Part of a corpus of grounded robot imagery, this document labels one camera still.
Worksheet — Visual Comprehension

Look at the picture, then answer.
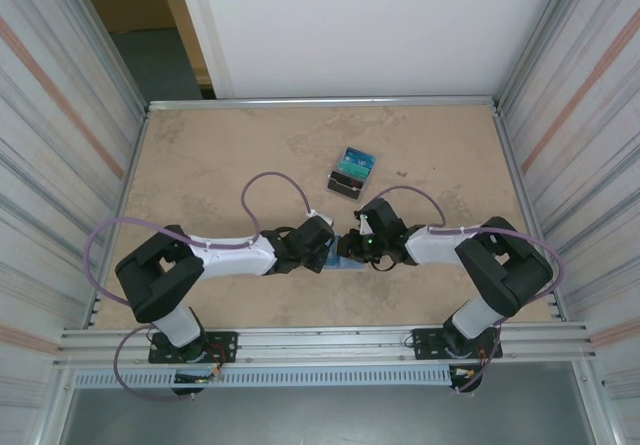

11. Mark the wooden board with blue pad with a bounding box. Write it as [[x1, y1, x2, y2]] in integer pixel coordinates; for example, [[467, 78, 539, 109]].
[[322, 234, 366, 272]]

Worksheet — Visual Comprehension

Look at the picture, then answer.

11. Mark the black credit card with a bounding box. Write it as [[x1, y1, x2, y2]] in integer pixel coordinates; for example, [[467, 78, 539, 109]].
[[327, 169, 364, 199]]

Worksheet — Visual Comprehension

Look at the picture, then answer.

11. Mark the clear plastic card box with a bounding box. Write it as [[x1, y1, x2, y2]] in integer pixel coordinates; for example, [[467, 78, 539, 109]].
[[325, 145, 385, 201]]

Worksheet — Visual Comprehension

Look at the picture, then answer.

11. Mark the teal credit card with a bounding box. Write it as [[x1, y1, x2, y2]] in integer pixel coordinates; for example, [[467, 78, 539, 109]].
[[334, 157, 374, 177]]

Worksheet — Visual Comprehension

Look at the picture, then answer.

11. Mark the blue credit card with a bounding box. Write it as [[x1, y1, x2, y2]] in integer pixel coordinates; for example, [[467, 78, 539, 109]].
[[342, 147, 377, 167]]

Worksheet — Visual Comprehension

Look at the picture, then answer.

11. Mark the grey metal bottom panel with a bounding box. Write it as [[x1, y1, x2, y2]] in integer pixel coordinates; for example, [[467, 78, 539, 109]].
[[62, 384, 616, 445]]

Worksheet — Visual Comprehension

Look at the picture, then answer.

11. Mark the small circuit board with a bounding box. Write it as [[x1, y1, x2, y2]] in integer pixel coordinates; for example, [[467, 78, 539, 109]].
[[174, 372, 224, 384]]

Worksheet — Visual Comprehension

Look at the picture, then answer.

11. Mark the white slotted cable duct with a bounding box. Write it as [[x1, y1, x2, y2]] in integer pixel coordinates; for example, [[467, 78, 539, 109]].
[[74, 367, 451, 389]]

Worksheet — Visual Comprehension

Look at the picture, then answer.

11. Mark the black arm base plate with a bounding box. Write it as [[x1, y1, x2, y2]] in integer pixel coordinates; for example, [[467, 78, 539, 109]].
[[410, 327, 503, 362], [149, 331, 239, 365]]

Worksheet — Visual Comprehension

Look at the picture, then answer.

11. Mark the aluminium table end rail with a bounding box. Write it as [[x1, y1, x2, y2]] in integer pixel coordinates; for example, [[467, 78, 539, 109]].
[[146, 95, 503, 114]]

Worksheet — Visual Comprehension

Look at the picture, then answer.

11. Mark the aluminium table side rail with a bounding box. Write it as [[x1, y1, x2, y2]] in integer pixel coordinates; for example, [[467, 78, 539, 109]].
[[491, 112, 569, 322], [89, 109, 151, 327]]

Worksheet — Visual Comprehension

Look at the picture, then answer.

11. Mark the aluminium frame post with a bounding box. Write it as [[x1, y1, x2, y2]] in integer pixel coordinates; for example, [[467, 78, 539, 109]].
[[54, 0, 151, 114], [497, 0, 594, 116]]

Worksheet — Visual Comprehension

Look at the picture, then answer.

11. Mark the white door frame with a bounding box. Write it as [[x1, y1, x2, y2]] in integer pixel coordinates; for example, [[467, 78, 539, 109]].
[[172, 0, 236, 100]]

